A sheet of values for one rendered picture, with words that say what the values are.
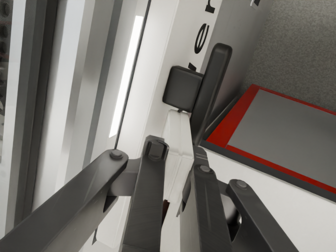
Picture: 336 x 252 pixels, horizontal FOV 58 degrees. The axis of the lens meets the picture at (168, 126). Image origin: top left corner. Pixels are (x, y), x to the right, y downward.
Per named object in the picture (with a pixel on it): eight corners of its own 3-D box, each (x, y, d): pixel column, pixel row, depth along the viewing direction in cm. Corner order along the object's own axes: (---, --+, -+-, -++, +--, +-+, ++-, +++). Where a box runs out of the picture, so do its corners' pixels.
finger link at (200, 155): (191, 188, 14) (251, 203, 14) (187, 143, 19) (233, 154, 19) (182, 214, 15) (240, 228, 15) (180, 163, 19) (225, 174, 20)
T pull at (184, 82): (235, 46, 20) (231, 47, 19) (200, 144, 23) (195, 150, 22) (185, 31, 21) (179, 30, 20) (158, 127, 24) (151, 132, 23)
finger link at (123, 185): (154, 207, 15) (93, 193, 14) (159, 158, 19) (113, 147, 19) (162, 182, 14) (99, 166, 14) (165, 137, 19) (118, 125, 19)
